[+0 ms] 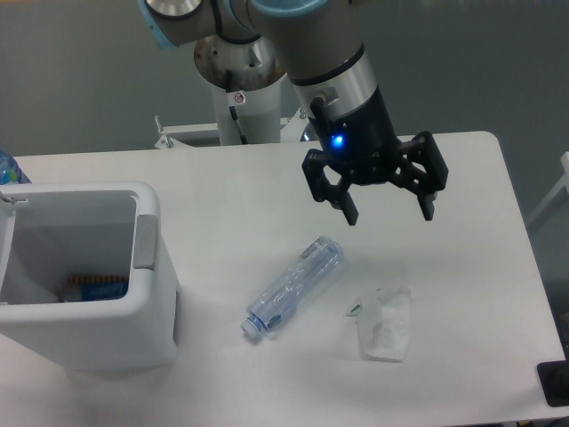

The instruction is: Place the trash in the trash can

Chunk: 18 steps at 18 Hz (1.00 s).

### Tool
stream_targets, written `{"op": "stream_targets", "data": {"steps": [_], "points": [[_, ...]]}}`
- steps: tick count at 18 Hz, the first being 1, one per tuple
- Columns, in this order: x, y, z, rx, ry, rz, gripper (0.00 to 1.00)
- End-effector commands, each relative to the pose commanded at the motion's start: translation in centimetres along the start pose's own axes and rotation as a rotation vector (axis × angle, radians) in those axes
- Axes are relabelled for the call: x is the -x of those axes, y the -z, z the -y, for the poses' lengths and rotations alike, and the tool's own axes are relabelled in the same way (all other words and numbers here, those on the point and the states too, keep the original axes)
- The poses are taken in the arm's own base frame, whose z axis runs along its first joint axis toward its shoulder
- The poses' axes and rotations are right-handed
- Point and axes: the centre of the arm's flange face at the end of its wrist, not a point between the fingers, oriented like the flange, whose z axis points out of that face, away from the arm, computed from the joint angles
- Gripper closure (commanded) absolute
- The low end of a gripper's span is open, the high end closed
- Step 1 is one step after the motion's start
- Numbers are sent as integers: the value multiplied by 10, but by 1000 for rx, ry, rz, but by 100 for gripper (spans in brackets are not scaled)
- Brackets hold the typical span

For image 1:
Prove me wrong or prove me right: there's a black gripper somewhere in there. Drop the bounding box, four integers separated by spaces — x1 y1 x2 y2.
301 89 448 225

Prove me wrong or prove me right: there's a clear crushed plastic bottle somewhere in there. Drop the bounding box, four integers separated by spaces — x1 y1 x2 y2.
240 236 344 342

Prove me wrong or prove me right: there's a white plastic wrapper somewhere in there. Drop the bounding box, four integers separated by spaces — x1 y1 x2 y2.
346 286 412 363

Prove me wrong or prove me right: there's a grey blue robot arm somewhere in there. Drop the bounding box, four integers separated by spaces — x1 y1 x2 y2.
139 1 448 224

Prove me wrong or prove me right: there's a white trash can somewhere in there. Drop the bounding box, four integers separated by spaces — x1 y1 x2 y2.
1 181 179 370

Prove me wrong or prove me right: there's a white furniture piece at right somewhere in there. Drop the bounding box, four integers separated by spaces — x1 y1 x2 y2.
526 151 568 233

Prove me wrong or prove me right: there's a black device at table corner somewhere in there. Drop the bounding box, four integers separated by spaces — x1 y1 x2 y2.
537 360 568 407

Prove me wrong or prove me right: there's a blue snack package in bin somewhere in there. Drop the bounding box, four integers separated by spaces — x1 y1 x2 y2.
56 275 129 302

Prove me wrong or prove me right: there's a blue water bottle at edge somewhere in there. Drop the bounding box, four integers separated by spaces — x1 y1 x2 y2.
0 149 31 185

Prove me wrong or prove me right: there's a black cable on pedestal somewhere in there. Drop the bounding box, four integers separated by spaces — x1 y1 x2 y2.
223 68 249 145

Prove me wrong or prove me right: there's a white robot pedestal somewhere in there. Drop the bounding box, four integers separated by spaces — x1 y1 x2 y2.
194 36 286 146

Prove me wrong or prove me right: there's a white metal base frame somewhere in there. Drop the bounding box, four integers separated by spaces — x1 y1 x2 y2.
154 108 317 149

